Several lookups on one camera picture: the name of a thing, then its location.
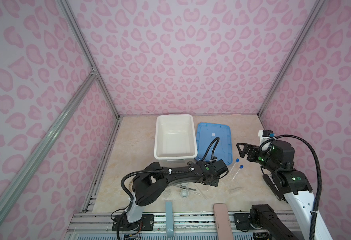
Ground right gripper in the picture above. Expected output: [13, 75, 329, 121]
[235, 142, 280, 173]

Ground white plastic bin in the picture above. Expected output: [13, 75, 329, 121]
[154, 115, 197, 168]

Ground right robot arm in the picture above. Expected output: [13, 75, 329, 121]
[236, 135, 332, 240]

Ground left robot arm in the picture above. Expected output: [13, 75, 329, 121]
[113, 160, 229, 232]

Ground glass stirring rod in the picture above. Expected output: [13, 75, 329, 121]
[194, 184, 207, 200]

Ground blue plastic lid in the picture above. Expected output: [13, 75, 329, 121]
[196, 123, 233, 166]

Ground metal tweezers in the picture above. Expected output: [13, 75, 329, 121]
[175, 185, 197, 192]

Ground small white ceramic dish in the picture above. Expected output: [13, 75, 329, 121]
[180, 189, 189, 198]

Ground clear glass beaker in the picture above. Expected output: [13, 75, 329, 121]
[162, 189, 172, 200]

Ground light blue clamp bar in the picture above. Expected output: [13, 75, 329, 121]
[165, 201, 175, 238]

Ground pink clamp bar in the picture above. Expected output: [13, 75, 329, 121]
[213, 203, 234, 240]

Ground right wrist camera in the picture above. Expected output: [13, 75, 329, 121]
[258, 130, 275, 145]

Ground aluminium mounting rail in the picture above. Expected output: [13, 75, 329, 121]
[64, 211, 304, 240]

